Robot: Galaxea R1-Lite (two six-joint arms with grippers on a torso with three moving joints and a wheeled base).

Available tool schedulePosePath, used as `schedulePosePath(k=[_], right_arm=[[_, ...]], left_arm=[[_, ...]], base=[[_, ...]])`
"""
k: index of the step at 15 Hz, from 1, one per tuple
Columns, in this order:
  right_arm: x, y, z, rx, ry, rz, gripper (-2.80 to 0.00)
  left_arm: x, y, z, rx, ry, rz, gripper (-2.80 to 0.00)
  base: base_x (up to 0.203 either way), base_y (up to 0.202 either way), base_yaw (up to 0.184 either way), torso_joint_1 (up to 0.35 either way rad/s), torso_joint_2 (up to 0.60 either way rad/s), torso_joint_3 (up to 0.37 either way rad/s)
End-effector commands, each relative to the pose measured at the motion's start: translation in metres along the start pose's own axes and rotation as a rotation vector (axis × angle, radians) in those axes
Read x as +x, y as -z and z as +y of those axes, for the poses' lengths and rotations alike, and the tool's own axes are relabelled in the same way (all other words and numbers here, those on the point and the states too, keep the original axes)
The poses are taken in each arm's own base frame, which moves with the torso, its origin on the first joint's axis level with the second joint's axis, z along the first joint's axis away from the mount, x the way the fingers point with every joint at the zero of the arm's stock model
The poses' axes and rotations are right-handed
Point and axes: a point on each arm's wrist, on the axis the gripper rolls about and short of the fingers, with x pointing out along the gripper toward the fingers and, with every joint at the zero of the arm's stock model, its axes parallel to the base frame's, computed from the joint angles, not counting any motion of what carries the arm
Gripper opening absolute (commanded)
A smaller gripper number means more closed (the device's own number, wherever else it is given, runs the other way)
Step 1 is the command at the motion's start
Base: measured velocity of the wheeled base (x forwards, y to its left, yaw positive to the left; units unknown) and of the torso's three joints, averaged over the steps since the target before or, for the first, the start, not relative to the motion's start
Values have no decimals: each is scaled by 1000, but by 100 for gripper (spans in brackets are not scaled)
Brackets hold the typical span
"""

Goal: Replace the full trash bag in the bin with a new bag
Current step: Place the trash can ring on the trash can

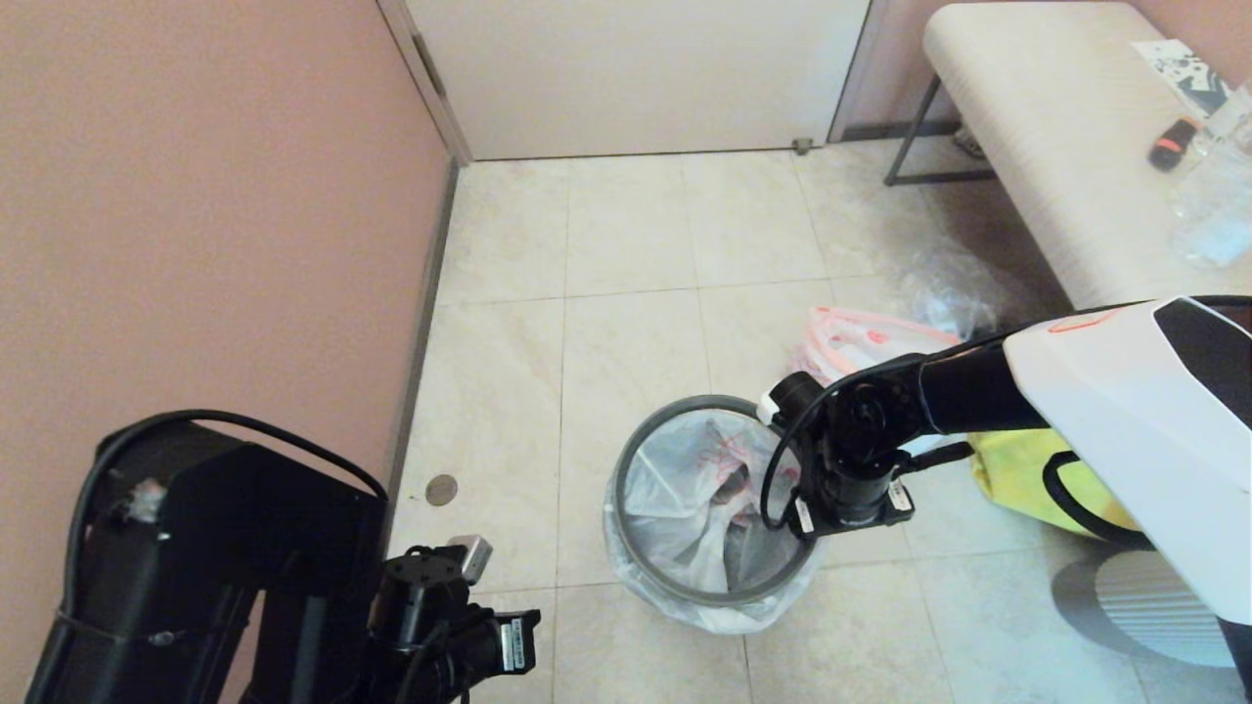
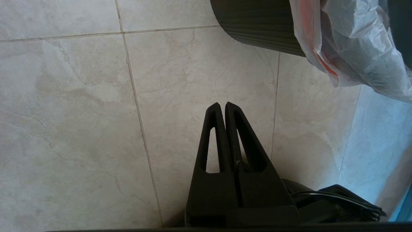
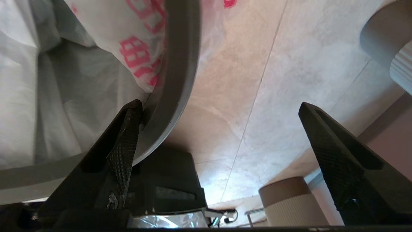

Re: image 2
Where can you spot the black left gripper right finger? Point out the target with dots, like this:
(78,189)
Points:
(267,196)

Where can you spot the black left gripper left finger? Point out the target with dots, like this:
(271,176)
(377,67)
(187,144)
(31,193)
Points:
(209,196)

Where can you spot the black trash bin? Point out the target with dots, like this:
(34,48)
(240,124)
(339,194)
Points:
(257,22)

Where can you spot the black robot chassis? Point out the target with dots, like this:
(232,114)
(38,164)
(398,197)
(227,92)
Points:
(322,209)

